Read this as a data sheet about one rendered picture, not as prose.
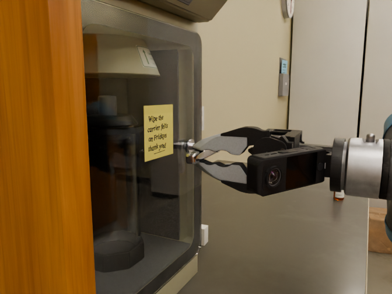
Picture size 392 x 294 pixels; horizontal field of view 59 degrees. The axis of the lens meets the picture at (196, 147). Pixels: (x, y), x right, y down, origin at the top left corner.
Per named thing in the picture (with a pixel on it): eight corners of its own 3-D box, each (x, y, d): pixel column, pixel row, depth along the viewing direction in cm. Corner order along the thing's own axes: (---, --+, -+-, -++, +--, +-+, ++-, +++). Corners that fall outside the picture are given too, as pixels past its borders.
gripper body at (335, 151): (262, 173, 56) (343, 182, 50) (245, 189, 48) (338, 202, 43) (263, 126, 54) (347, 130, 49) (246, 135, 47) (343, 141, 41)
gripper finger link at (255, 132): (223, 153, 52) (281, 163, 48) (218, 156, 50) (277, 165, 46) (225, 122, 50) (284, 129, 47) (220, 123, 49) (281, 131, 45)
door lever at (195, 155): (164, 165, 52) (163, 148, 51) (193, 152, 60) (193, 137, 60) (196, 168, 50) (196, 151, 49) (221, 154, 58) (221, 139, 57)
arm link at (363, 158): (378, 207, 41) (384, 139, 39) (336, 202, 43) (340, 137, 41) (377, 188, 47) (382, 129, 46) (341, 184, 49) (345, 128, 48)
